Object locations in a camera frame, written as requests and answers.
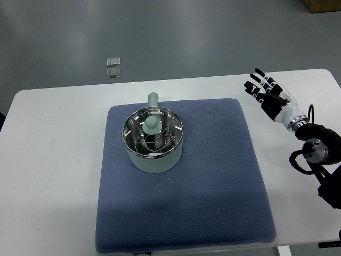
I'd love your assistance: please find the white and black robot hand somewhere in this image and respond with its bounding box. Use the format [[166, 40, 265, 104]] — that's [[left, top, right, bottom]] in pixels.
[[244, 68, 308, 132]]

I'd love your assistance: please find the glass lid with green knob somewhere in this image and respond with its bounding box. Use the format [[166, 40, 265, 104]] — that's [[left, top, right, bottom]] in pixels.
[[122, 107, 184, 159]]

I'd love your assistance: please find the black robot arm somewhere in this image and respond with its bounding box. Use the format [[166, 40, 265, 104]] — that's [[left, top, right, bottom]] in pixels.
[[289, 123, 340, 209]]

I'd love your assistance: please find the green pot with steel interior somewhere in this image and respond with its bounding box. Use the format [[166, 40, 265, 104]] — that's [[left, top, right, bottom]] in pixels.
[[126, 92, 183, 174]]

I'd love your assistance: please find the brown cardboard box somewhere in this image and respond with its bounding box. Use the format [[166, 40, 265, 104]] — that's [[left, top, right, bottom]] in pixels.
[[301, 0, 340, 13]]

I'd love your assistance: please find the blue textured fabric mat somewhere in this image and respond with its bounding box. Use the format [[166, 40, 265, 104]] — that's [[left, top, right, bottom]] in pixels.
[[95, 99, 277, 253]]

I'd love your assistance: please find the upper metal floor plate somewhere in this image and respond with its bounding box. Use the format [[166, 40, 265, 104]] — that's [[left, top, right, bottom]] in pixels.
[[107, 57, 120, 67]]

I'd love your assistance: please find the metal floor plate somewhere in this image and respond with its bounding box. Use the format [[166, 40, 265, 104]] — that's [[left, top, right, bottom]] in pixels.
[[106, 67, 121, 78], [107, 57, 120, 67]]

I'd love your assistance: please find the lower metal floor plate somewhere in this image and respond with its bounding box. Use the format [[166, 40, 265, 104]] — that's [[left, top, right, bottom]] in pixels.
[[106, 67, 121, 78]]

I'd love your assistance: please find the black cable loop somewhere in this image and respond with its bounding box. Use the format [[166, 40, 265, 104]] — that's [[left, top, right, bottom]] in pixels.
[[307, 104, 316, 125]]

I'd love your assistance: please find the wire steaming rack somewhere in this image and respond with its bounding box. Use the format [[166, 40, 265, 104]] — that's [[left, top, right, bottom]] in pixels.
[[134, 128, 175, 156]]

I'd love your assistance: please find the black table bracket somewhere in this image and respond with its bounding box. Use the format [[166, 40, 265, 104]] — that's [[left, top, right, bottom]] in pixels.
[[318, 230, 341, 249]]

